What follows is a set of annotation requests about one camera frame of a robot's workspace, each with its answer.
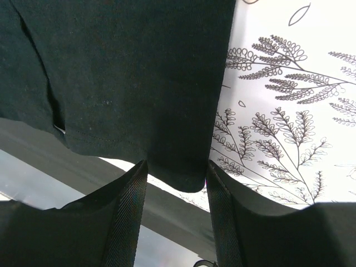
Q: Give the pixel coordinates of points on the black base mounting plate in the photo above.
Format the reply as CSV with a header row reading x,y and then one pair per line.
x,y
38,170

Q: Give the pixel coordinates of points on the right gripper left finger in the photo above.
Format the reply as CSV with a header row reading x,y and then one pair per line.
x,y
99,229

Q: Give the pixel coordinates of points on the black t-shirt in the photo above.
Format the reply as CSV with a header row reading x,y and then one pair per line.
x,y
127,80

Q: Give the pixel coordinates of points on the floral patterned table mat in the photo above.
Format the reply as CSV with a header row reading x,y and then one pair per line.
x,y
285,119

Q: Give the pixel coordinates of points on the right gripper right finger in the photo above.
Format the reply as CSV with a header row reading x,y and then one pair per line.
x,y
252,230

